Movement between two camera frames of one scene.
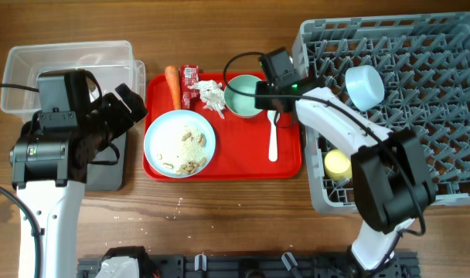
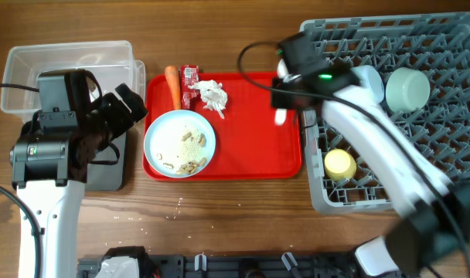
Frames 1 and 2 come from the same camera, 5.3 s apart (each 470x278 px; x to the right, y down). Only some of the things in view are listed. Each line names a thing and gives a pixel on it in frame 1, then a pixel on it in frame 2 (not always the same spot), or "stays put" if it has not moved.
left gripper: [124, 118] stays put
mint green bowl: [240, 95] to [407, 89]
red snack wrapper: [189, 97] stays put
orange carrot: [173, 76] stays put
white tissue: [212, 95] stays put
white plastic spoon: [273, 150] to [280, 113]
